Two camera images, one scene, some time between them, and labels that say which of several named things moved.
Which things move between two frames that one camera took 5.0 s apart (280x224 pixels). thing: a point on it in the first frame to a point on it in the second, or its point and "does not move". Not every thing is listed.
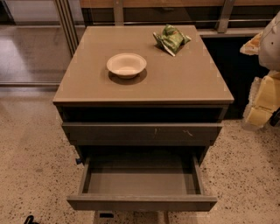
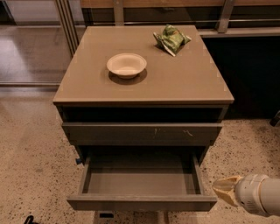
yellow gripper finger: [252, 46] to [248, 190]
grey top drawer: [143, 133] does not move
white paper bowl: [126, 66] does not move
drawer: [141, 185] does not move
